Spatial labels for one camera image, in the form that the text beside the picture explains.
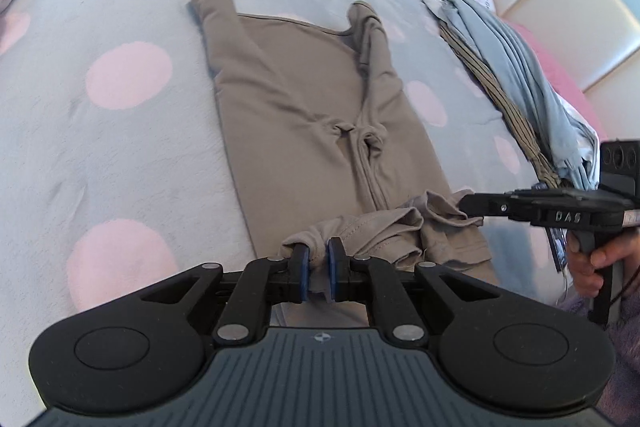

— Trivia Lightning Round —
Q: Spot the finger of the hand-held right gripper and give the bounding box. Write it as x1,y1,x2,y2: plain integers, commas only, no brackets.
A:
459,189,538,228

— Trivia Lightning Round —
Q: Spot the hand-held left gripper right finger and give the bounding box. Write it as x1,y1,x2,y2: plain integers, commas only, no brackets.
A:
326,237,503,347

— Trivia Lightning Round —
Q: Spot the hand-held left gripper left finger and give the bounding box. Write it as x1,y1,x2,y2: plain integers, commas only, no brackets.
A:
137,243,312,348

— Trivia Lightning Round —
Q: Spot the taupe long-sleeved garment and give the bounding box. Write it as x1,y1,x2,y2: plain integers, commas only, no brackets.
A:
187,0,501,328

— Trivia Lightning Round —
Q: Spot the person's right forearm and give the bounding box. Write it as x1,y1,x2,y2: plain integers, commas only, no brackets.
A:
550,287,640,427

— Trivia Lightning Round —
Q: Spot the person's right hand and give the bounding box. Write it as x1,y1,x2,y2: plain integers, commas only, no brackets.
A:
567,234,640,300

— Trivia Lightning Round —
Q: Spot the white garment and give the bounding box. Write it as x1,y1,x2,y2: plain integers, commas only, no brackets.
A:
565,117,601,178

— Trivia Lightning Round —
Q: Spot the brown striped garment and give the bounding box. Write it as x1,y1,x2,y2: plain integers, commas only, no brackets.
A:
437,19,563,190

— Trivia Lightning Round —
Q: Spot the bright pink pillow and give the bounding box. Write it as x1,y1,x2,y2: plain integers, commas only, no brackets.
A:
505,19,608,142

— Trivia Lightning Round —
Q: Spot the grey garment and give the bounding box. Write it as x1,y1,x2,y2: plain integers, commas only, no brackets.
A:
415,0,601,192

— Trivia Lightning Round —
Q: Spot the grey duvet with pink dots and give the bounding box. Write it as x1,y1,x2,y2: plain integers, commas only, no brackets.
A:
0,0,566,343

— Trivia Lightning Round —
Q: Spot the black cable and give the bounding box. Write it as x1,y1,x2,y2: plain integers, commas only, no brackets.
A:
607,264,640,310

